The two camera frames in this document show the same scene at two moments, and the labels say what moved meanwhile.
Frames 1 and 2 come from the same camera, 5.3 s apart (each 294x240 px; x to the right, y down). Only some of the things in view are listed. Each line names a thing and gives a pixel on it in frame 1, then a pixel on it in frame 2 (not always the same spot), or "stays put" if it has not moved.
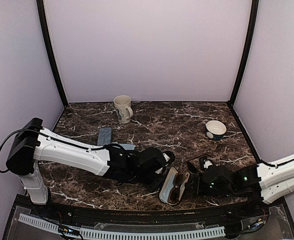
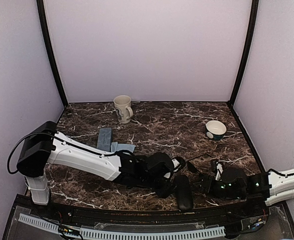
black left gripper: [153, 187] to [164, 192]
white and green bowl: [215, 130] stays put
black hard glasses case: [191, 189] to [184, 192]
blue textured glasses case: [104, 136] stays put
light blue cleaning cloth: [126, 146] stays put
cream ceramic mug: [124, 111] stays put
